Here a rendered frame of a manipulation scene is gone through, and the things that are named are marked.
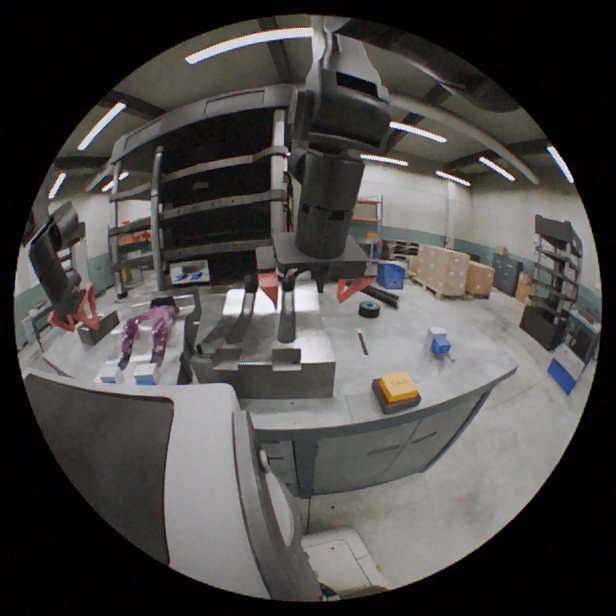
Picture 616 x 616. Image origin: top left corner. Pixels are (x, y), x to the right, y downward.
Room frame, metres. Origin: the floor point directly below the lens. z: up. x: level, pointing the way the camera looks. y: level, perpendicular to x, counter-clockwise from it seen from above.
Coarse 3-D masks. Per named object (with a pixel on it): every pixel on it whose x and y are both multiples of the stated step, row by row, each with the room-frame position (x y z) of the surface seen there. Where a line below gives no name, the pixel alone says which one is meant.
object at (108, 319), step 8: (104, 312) 0.50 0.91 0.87; (112, 312) 0.51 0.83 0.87; (104, 320) 0.45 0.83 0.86; (112, 320) 0.50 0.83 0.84; (80, 328) 0.34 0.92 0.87; (88, 328) 0.35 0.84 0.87; (104, 328) 0.43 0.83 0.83; (112, 328) 0.48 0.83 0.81; (80, 336) 0.33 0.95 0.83; (88, 336) 0.34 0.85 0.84; (96, 336) 0.37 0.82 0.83; (104, 336) 0.42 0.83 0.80
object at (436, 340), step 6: (432, 330) 0.43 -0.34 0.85; (438, 330) 0.43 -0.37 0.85; (444, 330) 0.43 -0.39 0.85; (426, 336) 0.45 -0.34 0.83; (432, 336) 0.42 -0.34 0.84; (438, 336) 0.41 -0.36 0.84; (444, 336) 0.41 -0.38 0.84; (426, 342) 0.44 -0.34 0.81; (432, 342) 0.41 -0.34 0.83; (438, 342) 0.39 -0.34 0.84; (444, 342) 0.39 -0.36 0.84; (432, 348) 0.41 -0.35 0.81; (438, 348) 0.38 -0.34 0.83; (444, 348) 0.37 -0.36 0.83; (450, 354) 0.34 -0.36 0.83; (450, 360) 0.33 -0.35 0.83
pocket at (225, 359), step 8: (216, 352) 0.30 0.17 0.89; (224, 352) 0.31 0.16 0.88; (232, 352) 0.31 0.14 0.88; (240, 352) 0.31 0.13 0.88; (216, 360) 0.29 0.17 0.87; (224, 360) 0.30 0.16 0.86; (232, 360) 0.31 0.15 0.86; (216, 368) 0.26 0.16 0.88; (224, 368) 0.26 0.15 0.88; (232, 368) 0.27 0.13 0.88
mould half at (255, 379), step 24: (240, 288) 0.56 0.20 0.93; (312, 288) 0.57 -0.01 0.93; (264, 312) 0.48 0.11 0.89; (312, 312) 0.49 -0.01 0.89; (216, 336) 0.35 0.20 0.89; (264, 336) 0.36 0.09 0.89; (312, 336) 0.36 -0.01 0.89; (192, 360) 0.26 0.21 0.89; (240, 360) 0.27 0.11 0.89; (264, 360) 0.28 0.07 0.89; (312, 360) 0.28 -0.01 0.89; (240, 384) 0.26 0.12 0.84; (264, 384) 0.27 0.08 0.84; (288, 384) 0.27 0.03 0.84; (312, 384) 0.27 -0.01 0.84
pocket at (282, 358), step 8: (272, 352) 0.31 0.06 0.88; (280, 352) 0.31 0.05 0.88; (288, 352) 0.32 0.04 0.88; (296, 352) 0.32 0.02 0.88; (272, 360) 0.30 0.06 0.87; (280, 360) 0.31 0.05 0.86; (288, 360) 0.31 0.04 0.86; (296, 360) 0.31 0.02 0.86; (280, 368) 0.27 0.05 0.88; (288, 368) 0.27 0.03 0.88; (296, 368) 0.28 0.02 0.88
